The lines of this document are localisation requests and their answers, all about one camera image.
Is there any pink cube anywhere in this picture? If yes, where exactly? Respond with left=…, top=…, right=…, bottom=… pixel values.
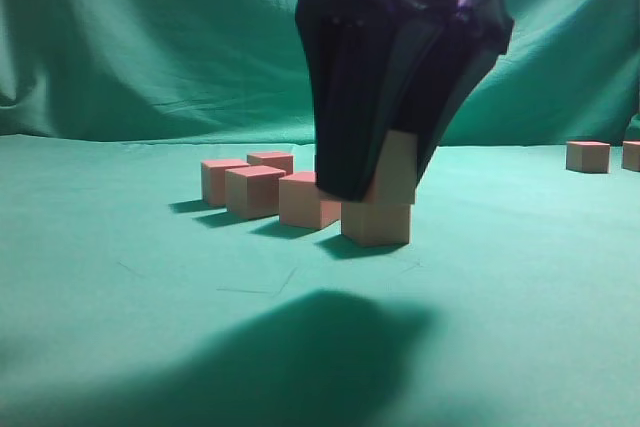
left=341, top=202, right=411, bottom=247
left=566, top=141, right=611, bottom=174
left=621, top=140, right=640, bottom=172

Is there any green backdrop cloth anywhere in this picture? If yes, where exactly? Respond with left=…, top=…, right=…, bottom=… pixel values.
left=1, top=0, right=639, bottom=145

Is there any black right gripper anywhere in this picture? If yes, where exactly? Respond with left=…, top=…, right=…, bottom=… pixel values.
left=295, top=0, right=514, bottom=202

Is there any green table cloth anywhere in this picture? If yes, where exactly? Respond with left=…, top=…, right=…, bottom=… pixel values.
left=1, top=135, right=639, bottom=426

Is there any pink cube placed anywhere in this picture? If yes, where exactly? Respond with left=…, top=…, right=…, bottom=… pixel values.
left=364, top=130, right=418, bottom=205
left=279, top=171, right=341, bottom=230
left=246, top=151, right=294, bottom=175
left=200, top=159, right=249, bottom=207

